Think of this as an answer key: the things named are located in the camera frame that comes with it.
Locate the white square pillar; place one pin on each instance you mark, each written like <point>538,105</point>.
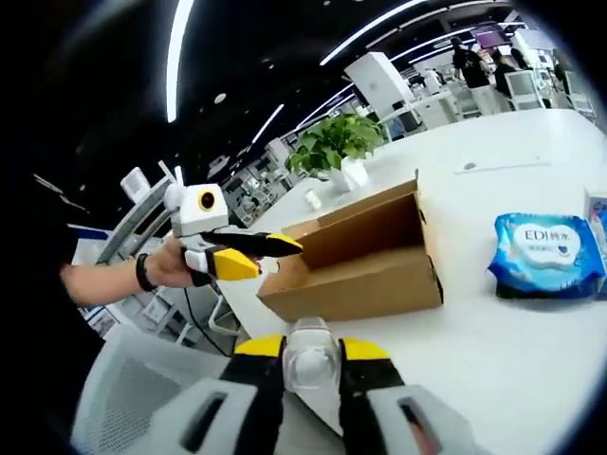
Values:
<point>379,85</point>

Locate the brown cardboard shoe box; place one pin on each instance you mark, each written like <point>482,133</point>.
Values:
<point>360,289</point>

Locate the white paper cup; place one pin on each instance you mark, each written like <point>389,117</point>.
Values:
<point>313,200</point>

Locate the green plant in white pot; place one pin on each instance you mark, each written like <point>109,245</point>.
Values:
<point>336,142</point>

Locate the white mesh office chair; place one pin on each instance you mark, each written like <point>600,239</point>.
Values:
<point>524,90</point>

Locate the small white square device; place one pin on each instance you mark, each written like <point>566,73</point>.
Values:
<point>135,185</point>

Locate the black wristband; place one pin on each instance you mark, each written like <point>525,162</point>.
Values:
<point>144,272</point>

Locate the white carton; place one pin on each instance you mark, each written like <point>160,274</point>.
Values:
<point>596,204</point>

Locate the curved ceiling light strip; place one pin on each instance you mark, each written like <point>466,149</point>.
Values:
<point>176,85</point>
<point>327,59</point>

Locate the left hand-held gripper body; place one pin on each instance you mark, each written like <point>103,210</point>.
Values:
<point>201,211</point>

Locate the clear plastic bottle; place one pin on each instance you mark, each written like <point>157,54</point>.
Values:
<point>310,365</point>

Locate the grey metal shelf rack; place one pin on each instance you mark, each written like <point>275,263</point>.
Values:
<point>128,227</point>

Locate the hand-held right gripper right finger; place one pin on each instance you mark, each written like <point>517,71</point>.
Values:
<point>379,417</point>

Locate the purple wall screen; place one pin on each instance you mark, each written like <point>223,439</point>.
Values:
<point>491,37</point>

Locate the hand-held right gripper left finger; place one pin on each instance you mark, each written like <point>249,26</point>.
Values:
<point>227,412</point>

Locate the blue wet wipes soft pack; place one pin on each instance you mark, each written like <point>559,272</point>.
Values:
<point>545,246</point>

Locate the person's black shirt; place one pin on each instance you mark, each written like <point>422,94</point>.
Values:
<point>52,246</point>

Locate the person's left hand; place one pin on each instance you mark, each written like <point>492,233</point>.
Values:
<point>168,265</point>

